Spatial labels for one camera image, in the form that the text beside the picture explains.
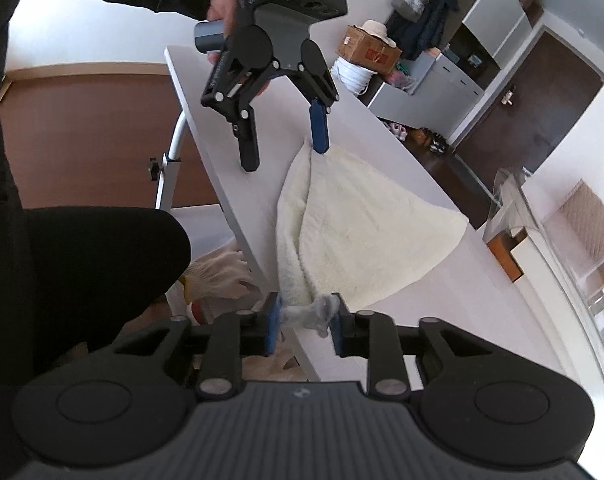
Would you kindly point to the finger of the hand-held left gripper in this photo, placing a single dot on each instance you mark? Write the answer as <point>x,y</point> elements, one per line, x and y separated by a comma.
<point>244,130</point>
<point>320,127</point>

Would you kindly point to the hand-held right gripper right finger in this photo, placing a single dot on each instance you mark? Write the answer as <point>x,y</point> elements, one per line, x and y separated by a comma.
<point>339,330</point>

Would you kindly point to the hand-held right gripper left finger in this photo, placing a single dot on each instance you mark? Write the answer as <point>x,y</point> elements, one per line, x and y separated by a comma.
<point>273,325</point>

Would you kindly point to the cream towel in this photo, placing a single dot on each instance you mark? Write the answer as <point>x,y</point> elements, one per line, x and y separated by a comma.
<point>362,230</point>

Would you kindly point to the person's left hand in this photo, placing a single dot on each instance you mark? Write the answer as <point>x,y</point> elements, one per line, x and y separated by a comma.
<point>224,5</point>

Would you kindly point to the white plastic bucket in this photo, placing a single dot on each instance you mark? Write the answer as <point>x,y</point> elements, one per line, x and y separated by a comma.
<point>352,77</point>

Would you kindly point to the white knit glove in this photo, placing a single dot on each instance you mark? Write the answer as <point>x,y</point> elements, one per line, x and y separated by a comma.
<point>219,275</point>

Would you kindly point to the metal table leg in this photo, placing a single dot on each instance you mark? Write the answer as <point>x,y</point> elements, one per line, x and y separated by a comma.
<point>169,170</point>

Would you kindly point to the brown cardboard box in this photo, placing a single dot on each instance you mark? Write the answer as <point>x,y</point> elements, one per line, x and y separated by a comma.
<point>369,55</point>

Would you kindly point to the cream hat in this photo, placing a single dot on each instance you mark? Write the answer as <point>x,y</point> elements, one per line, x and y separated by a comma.
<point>378,32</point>

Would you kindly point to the grey shoe cabinet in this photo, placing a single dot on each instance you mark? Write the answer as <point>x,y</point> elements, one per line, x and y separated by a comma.
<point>432,90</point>

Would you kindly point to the dark hanging coat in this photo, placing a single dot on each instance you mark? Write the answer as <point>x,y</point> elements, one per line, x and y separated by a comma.
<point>427,25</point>

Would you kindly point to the person's black trouser leg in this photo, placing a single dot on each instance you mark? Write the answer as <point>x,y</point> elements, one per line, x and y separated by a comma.
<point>96,270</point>

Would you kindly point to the dark brown door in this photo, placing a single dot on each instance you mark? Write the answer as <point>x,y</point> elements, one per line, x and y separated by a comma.
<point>522,110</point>

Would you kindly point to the white glass-topped dining table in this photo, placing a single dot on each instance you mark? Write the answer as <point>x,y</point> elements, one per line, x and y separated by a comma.
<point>557,260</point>

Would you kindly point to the person's black jacket torso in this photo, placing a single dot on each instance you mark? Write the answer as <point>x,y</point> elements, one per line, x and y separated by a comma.
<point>1,170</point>

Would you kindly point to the woven back chair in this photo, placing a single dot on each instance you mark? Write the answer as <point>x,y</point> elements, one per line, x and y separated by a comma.
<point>592,220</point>

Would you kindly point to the white wall cabinet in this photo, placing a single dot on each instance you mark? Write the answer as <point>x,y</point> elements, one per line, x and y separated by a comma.
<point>502,5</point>

